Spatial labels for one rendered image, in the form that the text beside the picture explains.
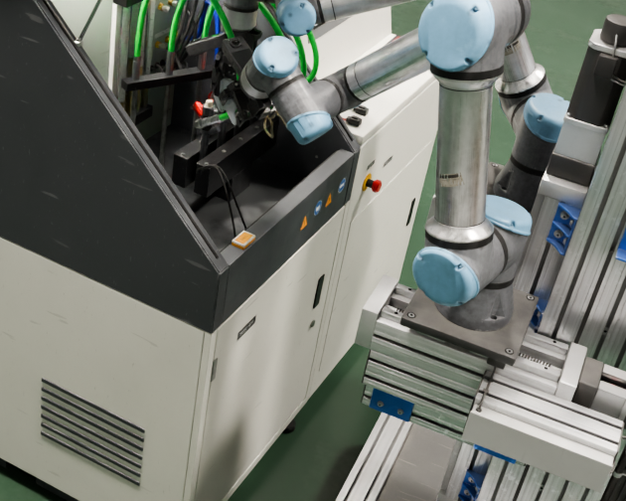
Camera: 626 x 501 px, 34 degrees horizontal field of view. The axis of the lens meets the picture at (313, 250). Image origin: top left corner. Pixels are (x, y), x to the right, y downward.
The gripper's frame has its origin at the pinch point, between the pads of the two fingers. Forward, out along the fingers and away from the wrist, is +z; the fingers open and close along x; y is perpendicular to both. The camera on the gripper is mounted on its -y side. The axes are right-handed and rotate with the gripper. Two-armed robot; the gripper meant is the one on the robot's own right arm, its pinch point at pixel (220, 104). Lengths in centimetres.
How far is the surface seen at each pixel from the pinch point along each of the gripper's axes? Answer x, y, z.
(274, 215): -8.1, 21.2, 16.7
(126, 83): -3.1, -23.2, 1.6
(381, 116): 49, 22, 14
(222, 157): 1.2, 1.5, 13.6
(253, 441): -2, 23, 92
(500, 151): 250, 17, 111
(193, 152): -1.5, -4.8, 13.6
